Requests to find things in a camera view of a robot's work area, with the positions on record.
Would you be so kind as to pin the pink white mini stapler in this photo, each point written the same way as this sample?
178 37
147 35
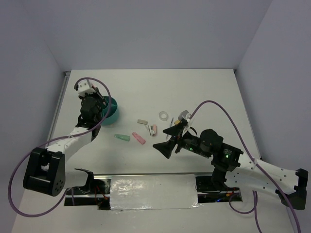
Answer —
152 129

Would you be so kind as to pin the silver foil base cover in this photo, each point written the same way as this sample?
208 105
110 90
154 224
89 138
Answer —
152 192

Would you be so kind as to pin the pink highlighter cap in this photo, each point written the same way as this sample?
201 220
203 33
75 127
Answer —
139 138

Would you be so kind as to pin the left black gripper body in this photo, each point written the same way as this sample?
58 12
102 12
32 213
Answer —
98 100

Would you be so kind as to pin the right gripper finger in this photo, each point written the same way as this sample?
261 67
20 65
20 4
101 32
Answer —
174 130
165 148

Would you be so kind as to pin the green highlighter cap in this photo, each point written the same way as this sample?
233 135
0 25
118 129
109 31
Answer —
122 137

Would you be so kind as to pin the teal round divided container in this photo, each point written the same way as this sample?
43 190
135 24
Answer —
113 115

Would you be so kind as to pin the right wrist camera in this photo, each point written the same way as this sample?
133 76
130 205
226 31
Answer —
185 116

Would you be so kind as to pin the clear tape roll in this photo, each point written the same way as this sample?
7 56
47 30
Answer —
163 116

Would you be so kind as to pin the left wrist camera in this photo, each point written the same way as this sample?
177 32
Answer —
84 87

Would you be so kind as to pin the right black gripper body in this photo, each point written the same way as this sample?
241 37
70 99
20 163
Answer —
188 141

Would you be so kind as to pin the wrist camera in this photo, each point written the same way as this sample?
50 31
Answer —
84 87
185 116

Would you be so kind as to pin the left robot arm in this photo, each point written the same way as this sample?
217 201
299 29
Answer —
45 172

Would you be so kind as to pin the grey eraser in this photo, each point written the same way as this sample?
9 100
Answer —
140 121

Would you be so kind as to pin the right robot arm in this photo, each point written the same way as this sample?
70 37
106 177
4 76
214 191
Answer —
234 169

